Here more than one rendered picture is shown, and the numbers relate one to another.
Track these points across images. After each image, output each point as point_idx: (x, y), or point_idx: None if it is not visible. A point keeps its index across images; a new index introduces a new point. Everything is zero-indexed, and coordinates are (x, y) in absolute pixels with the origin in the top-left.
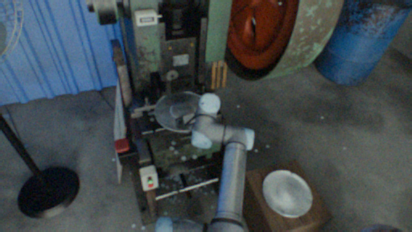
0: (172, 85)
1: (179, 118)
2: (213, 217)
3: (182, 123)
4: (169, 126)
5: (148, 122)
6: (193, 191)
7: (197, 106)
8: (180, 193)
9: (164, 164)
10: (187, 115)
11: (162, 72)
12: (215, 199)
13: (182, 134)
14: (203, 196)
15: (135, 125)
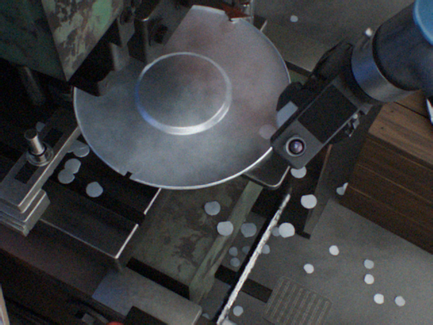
0: (145, 35)
1: (285, 134)
2: (331, 288)
3: (310, 145)
4: (206, 176)
5: (91, 206)
6: (232, 267)
7: (388, 57)
8: (208, 299)
9: (208, 282)
10: (314, 105)
11: (122, 13)
12: (297, 244)
13: (268, 171)
14: (264, 259)
15: (31, 243)
